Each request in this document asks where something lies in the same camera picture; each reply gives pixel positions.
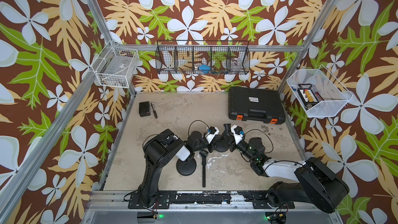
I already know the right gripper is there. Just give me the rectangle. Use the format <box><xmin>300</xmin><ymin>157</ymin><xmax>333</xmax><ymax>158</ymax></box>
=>
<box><xmin>222</xmin><ymin>130</ymin><xmax>256</xmax><ymax>163</ymax></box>

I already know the black round stand base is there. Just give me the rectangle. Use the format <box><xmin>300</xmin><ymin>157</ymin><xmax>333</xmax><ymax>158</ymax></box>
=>
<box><xmin>215</xmin><ymin>139</ymin><xmax>229</xmax><ymax>152</ymax></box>

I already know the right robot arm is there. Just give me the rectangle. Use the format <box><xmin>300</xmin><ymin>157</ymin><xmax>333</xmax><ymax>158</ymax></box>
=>
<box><xmin>222</xmin><ymin>123</ymin><xmax>349</xmax><ymax>214</ymax></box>

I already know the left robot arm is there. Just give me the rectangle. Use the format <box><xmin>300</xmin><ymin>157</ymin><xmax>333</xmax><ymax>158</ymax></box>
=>
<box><xmin>137</xmin><ymin>127</ymin><xmax>222</xmax><ymax>207</ymax></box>

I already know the black plastic tool case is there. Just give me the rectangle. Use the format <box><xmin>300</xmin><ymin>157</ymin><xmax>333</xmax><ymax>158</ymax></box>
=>
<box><xmin>228</xmin><ymin>87</ymin><xmax>286</xmax><ymax>124</ymax></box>

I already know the blue object in basket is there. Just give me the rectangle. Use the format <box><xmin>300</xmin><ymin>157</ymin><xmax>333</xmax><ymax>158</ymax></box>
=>
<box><xmin>199</xmin><ymin>64</ymin><xmax>210</xmax><ymax>72</ymax></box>

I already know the small ratchet screwdriver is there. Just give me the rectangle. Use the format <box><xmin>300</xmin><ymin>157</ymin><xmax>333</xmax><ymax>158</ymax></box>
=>
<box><xmin>150</xmin><ymin>102</ymin><xmax>158</xmax><ymax>119</ymax></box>

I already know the small black box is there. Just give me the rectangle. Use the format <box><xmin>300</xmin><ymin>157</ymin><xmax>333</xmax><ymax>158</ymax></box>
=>
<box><xmin>138</xmin><ymin>101</ymin><xmax>151</xmax><ymax>117</ymax></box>

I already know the screw bit box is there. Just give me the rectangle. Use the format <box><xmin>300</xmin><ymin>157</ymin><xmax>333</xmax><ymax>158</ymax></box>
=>
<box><xmin>297</xmin><ymin>84</ymin><xmax>323</xmax><ymax>106</ymax></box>

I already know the white mesh basket right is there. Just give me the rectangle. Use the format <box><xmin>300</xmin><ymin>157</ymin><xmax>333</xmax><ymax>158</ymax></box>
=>
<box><xmin>287</xmin><ymin>65</ymin><xmax>353</xmax><ymax>118</ymax></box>

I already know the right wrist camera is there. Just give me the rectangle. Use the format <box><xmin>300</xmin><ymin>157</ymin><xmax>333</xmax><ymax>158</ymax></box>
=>
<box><xmin>231</xmin><ymin>125</ymin><xmax>245</xmax><ymax>145</ymax></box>

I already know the black wire basket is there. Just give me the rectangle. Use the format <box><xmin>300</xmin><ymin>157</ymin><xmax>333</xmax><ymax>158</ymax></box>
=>
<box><xmin>155</xmin><ymin>40</ymin><xmax>251</xmax><ymax>75</ymax></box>

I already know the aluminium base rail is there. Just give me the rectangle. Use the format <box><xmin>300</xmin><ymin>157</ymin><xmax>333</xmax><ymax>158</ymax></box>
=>
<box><xmin>82</xmin><ymin>191</ymin><xmax>343</xmax><ymax>224</ymax></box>

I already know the white wire basket left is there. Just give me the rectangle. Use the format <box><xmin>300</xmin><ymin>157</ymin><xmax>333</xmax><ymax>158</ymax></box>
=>
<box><xmin>92</xmin><ymin>42</ymin><xmax>140</xmax><ymax>88</ymax></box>

